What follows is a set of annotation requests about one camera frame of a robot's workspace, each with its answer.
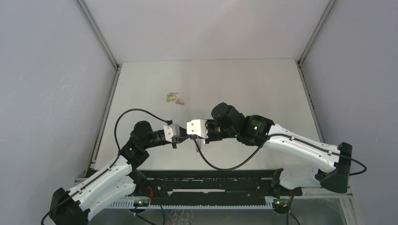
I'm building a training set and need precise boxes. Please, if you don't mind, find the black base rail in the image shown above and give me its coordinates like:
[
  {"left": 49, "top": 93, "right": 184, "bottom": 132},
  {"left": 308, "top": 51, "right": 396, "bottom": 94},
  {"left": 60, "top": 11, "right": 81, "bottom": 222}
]
[{"left": 85, "top": 169, "right": 304, "bottom": 207}]

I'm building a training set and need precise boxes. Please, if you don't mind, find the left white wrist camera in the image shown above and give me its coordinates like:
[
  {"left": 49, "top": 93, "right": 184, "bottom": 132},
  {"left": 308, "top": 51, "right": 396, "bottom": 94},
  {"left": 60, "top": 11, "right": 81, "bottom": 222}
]
[{"left": 163, "top": 123, "right": 180, "bottom": 142}]

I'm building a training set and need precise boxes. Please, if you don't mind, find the left aluminium frame post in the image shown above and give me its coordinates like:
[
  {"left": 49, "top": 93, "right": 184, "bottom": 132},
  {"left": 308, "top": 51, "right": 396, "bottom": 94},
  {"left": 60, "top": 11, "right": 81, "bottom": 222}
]
[{"left": 75, "top": 0, "right": 121, "bottom": 176}]

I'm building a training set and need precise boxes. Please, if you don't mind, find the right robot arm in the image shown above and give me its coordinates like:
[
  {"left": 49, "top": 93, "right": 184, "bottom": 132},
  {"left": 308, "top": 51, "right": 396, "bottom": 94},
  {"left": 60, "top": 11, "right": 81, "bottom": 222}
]
[{"left": 205, "top": 103, "right": 352, "bottom": 195}]

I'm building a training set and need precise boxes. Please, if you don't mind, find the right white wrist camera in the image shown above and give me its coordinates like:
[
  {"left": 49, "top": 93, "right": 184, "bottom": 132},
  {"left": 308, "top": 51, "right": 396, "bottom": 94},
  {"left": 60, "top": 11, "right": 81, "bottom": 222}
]
[{"left": 186, "top": 119, "right": 208, "bottom": 139}]

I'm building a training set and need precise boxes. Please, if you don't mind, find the white toothed cable strip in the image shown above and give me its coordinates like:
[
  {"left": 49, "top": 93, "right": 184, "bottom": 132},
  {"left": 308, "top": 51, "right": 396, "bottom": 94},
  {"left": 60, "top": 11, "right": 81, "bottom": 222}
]
[{"left": 106, "top": 195, "right": 273, "bottom": 209}]

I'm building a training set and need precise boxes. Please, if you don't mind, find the metal chain keyring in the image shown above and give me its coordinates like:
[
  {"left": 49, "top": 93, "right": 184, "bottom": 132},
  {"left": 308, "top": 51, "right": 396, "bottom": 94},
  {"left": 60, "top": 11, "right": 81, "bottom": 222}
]
[{"left": 193, "top": 138, "right": 203, "bottom": 152}]

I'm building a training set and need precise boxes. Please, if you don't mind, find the right aluminium frame post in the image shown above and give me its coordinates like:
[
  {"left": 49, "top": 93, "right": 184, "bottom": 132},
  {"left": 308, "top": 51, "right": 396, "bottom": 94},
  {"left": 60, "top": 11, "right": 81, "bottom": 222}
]
[{"left": 296, "top": 0, "right": 338, "bottom": 142}]

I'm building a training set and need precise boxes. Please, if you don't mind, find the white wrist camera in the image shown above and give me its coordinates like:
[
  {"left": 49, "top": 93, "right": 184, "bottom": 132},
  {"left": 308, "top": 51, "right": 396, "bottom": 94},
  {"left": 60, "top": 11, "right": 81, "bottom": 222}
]
[
  {"left": 186, "top": 119, "right": 208, "bottom": 139},
  {"left": 163, "top": 123, "right": 180, "bottom": 142}
]

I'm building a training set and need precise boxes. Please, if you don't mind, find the aluminium frame post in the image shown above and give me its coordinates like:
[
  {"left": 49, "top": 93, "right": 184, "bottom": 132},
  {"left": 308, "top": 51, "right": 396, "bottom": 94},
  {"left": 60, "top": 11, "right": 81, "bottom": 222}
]
[
  {"left": 296, "top": 0, "right": 338, "bottom": 142},
  {"left": 75, "top": 0, "right": 121, "bottom": 176}
]

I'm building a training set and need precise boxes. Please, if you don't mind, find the orange tagged key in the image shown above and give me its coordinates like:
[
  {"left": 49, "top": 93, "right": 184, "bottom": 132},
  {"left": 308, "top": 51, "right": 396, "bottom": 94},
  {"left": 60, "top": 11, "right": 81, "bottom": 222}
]
[{"left": 175, "top": 98, "right": 185, "bottom": 105}]

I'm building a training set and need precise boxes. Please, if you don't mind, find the left black camera cable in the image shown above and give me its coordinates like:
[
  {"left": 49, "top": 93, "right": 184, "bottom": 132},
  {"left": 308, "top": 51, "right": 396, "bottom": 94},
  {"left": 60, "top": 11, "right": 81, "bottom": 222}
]
[{"left": 40, "top": 108, "right": 173, "bottom": 225}]

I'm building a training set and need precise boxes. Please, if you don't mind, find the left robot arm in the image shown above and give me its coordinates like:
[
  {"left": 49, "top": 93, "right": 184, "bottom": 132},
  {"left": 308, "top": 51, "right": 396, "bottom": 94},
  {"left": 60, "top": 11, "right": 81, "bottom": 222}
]
[{"left": 44, "top": 121, "right": 191, "bottom": 225}]

